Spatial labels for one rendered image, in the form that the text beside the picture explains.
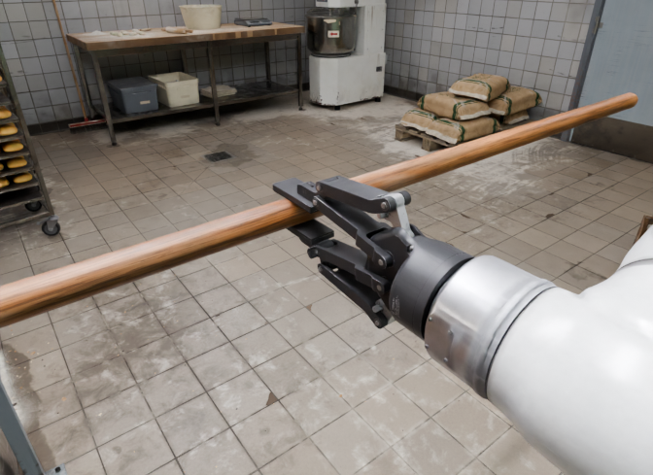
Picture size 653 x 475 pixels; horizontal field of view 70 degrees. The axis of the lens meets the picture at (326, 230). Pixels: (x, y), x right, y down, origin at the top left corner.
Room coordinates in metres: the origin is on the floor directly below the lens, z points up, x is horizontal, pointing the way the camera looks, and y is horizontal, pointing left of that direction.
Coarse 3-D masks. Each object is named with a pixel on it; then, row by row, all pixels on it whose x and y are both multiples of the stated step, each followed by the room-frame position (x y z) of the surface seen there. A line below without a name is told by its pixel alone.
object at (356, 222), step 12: (324, 204) 0.39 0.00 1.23; (336, 204) 0.39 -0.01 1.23; (336, 216) 0.38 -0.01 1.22; (348, 216) 0.37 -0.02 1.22; (360, 216) 0.38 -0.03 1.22; (348, 228) 0.36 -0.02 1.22; (360, 228) 0.36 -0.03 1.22; (372, 228) 0.36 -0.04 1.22; (384, 228) 0.36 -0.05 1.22; (360, 240) 0.34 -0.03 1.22; (372, 252) 0.33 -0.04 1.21; (384, 252) 0.33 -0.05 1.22; (384, 264) 0.32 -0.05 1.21
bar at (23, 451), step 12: (0, 384) 0.87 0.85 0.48; (0, 396) 0.86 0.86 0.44; (0, 408) 0.85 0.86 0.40; (12, 408) 0.87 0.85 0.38; (0, 420) 0.85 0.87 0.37; (12, 420) 0.86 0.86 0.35; (12, 432) 0.85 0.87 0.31; (24, 432) 0.88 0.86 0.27; (12, 444) 0.85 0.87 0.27; (24, 444) 0.86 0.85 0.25; (24, 456) 0.85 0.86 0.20; (36, 456) 0.89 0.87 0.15; (24, 468) 0.85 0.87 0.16; (36, 468) 0.86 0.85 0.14; (60, 468) 0.94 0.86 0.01
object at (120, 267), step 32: (512, 128) 0.69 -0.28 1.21; (544, 128) 0.71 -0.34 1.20; (416, 160) 0.55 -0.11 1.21; (448, 160) 0.57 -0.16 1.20; (224, 224) 0.38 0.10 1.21; (256, 224) 0.40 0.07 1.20; (288, 224) 0.42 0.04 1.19; (96, 256) 0.33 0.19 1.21; (128, 256) 0.33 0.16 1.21; (160, 256) 0.34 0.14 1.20; (192, 256) 0.36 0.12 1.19; (0, 288) 0.28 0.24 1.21; (32, 288) 0.28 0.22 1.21; (64, 288) 0.29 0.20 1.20; (96, 288) 0.31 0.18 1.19; (0, 320) 0.26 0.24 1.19
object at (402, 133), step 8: (528, 120) 4.49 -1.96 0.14; (536, 120) 4.49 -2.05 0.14; (400, 128) 4.30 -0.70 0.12; (408, 128) 4.27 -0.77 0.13; (416, 128) 4.23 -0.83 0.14; (504, 128) 4.23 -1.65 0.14; (400, 136) 4.30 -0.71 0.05; (408, 136) 4.33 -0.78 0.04; (416, 136) 4.40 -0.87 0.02; (424, 136) 4.07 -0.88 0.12; (432, 136) 4.00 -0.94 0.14; (424, 144) 4.07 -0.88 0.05; (432, 144) 4.03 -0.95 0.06; (440, 144) 3.91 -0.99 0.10; (448, 144) 3.85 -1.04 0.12; (456, 144) 3.79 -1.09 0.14
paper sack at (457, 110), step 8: (424, 96) 4.30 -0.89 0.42; (432, 96) 4.22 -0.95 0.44; (440, 96) 4.19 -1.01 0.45; (424, 104) 4.28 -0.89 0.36; (432, 104) 4.18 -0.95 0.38; (440, 104) 4.09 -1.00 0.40; (448, 104) 4.02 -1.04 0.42; (456, 104) 3.96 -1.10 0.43; (464, 104) 3.96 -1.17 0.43; (472, 104) 3.99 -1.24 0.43; (480, 104) 4.01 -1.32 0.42; (432, 112) 4.18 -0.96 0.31; (440, 112) 4.08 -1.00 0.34; (448, 112) 4.01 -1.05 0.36; (456, 112) 3.93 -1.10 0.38; (464, 112) 3.91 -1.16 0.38; (472, 112) 3.95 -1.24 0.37; (480, 112) 3.98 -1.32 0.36; (488, 112) 4.01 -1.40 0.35
